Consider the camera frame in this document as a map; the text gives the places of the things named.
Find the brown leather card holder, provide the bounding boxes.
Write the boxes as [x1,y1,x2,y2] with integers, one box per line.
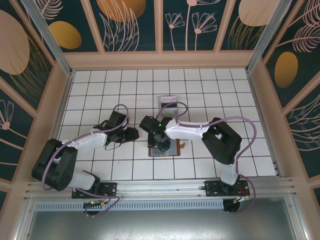
[147,138,186,158]

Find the grey credit card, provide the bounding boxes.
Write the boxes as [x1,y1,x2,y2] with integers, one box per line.
[160,96,178,108]

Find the clear plastic tray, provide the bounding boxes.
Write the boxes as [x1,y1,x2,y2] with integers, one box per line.
[157,95,180,118]

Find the black electronics module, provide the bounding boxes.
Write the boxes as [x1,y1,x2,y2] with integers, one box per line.
[223,198,241,214]
[83,199,106,216]

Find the grey metal panel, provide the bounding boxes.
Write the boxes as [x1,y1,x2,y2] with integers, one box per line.
[14,197,307,240]

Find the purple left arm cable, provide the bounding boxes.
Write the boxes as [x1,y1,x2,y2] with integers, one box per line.
[41,103,131,217]

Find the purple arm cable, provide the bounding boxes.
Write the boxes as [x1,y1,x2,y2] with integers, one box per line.
[41,103,131,217]
[156,101,258,215]

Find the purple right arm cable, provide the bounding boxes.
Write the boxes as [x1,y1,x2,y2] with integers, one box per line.
[156,101,258,215]

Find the aluminium mounting rail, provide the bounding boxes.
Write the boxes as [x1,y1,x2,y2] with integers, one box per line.
[23,176,297,202]

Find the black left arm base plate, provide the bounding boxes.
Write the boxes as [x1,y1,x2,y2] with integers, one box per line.
[71,182,118,200]

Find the slotted grey cable duct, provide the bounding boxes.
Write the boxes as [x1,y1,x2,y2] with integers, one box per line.
[34,199,225,211]

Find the aluminium side rail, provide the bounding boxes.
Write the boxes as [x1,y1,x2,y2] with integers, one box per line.
[38,70,76,182]
[246,70,285,177]

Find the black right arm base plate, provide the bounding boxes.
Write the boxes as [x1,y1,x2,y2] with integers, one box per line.
[204,179,251,198]

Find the aluminium corner post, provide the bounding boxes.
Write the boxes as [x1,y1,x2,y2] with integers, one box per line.
[21,0,76,77]
[245,0,289,74]

